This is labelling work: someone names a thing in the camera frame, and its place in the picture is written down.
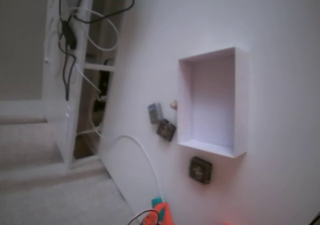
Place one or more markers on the orange fixed gripper finger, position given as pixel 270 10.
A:
pixel 168 216

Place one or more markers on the green cube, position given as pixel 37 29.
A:
pixel 157 201

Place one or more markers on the small black clear-lid case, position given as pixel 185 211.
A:
pixel 166 132
pixel 200 170

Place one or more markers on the grey metal tin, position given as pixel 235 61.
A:
pixel 155 112

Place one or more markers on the cream bear figurine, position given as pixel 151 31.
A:
pixel 173 105

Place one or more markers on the white cardboard box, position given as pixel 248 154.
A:
pixel 212 97

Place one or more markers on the white furniture frame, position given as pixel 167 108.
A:
pixel 57 125

